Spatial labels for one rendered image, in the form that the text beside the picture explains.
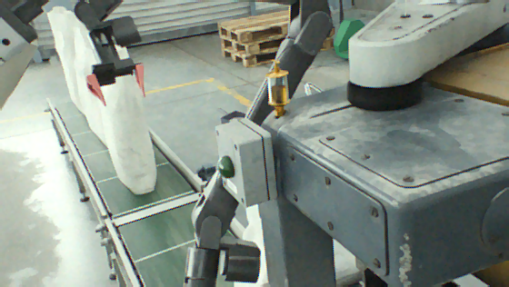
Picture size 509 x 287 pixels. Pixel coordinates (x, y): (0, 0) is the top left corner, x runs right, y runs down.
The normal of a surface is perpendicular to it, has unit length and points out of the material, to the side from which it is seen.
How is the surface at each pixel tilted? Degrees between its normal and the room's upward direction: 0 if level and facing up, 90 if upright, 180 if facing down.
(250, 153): 90
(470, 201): 90
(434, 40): 90
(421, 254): 90
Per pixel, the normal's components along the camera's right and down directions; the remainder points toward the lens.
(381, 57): -0.29, 0.40
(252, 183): 0.43, 0.31
